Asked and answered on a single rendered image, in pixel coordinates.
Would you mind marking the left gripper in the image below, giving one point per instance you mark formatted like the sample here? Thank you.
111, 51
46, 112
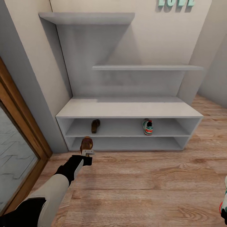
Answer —
87, 161

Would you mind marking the door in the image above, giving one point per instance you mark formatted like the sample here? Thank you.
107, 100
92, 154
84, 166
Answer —
24, 152

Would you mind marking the sandal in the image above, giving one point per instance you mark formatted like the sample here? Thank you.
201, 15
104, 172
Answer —
87, 143
94, 125

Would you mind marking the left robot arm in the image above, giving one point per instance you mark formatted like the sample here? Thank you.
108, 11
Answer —
41, 206

